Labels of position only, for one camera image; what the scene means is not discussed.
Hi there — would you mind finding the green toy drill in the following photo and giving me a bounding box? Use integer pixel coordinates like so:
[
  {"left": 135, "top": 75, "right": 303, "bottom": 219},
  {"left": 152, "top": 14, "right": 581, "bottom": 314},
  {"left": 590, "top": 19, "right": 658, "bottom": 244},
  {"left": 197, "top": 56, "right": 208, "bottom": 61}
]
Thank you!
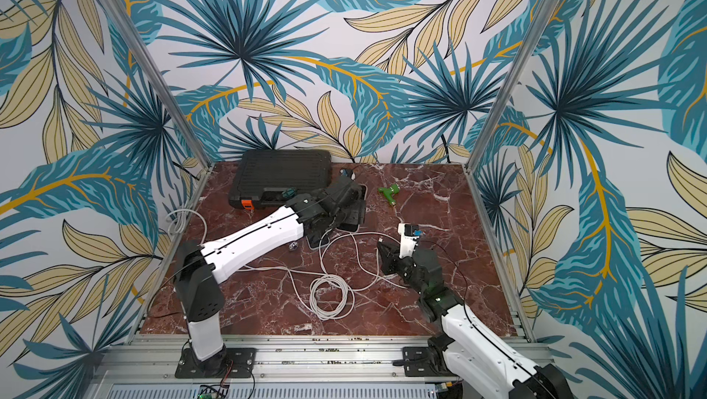
[{"left": 377, "top": 184, "right": 401, "bottom": 207}]

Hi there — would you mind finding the white charging cable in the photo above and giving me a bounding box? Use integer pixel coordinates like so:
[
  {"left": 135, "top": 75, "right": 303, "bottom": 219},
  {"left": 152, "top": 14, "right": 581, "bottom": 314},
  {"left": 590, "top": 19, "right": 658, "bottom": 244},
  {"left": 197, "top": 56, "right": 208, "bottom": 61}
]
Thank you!
[{"left": 236, "top": 230, "right": 412, "bottom": 322}]

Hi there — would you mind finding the black smartphone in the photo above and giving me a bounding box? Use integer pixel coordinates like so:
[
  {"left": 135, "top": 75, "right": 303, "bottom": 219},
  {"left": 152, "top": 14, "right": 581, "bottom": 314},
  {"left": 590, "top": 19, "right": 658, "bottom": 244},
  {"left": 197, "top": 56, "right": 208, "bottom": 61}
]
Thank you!
[{"left": 352, "top": 185, "right": 367, "bottom": 232}]

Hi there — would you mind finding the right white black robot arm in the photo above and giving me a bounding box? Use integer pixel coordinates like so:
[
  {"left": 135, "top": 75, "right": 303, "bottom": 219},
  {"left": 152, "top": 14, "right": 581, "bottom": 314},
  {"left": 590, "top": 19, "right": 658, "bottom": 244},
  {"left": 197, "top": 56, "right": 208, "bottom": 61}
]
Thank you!
[{"left": 377, "top": 241, "right": 574, "bottom": 398}]

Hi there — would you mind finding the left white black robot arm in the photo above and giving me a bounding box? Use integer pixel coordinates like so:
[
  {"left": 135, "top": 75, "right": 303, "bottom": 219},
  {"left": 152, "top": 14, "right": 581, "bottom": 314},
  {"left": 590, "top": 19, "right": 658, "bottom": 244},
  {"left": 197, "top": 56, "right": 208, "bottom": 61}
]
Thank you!
[{"left": 173, "top": 173, "right": 366, "bottom": 365}]

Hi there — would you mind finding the black plastic tool case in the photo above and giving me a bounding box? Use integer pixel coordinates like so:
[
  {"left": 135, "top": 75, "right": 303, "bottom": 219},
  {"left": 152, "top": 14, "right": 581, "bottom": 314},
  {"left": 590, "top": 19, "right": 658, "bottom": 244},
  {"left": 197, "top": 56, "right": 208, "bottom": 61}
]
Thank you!
[{"left": 228, "top": 150, "right": 331, "bottom": 211}]

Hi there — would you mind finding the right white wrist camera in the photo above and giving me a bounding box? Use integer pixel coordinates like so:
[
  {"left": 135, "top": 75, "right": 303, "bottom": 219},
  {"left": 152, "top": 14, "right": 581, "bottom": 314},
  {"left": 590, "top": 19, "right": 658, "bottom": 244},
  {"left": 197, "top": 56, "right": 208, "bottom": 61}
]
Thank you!
[{"left": 398, "top": 223, "right": 422, "bottom": 258}]

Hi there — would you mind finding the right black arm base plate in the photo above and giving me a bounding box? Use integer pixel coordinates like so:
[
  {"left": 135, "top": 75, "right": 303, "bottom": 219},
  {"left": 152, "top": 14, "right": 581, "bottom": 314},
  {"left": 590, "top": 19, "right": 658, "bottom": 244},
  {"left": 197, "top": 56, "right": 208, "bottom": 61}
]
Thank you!
[{"left": 392, "top": 345, "right": 479, "bottom": 380}]

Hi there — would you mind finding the white power strip cord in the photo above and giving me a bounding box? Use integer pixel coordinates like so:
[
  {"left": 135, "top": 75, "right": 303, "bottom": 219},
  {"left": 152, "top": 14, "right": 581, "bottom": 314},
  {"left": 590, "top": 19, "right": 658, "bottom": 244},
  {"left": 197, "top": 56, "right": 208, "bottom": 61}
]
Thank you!
[{"left": 165, "top": 208, "right": 209, "bottom": 246}]

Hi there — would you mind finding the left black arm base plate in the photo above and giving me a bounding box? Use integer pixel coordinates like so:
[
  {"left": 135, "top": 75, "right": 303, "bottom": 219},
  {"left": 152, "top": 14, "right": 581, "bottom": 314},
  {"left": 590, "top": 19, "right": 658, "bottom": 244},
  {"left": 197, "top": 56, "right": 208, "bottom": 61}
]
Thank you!
[{"left": 175, "top": 347, "right": 257, "bottom": 380}]

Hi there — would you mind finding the aluminium front rail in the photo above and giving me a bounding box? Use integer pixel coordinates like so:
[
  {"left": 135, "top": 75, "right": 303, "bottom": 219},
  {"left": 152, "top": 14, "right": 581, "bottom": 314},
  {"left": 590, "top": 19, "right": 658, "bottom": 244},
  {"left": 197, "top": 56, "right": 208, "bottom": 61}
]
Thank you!
[{"left": 93, "top": 334, "right": 428, "bottom": 384}]

